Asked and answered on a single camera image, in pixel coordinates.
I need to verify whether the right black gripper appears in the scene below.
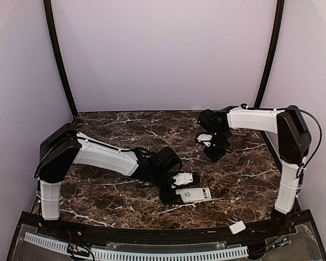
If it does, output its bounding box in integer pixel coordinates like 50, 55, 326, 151
203, 129, 230, 162

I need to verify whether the white remote control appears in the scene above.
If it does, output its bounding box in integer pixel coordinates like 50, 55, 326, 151
175, 188, 212, 203

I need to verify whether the white battery cover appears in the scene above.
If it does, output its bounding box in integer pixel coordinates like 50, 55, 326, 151
229, 221, 246, 234

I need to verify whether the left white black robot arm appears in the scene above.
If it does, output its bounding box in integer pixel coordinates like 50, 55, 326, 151
34, 123, 183, 237

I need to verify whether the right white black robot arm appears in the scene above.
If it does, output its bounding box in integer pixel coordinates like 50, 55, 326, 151
196, 103, 315, 236

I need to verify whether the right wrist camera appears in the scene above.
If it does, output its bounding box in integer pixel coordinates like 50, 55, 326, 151
195, 133, 212, 147

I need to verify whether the white slotted cable duct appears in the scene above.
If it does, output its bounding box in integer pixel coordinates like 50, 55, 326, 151
23, 232, 248, 260

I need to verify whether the small circuit board with wires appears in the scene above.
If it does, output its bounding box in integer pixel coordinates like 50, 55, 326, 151
66, 243, 95, 261

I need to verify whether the black front rail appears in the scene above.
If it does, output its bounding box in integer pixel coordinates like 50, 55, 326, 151
18, 210, 312, 245

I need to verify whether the right black frame post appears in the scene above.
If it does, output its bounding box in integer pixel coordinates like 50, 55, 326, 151
254, 0, 285, 108

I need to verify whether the black frame post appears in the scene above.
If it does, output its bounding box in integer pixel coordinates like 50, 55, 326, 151
254, 0, 285, 108
43, 0, 78, 118

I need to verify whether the left black frame post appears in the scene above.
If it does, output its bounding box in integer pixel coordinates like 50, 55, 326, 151
43, 0, 78, 118

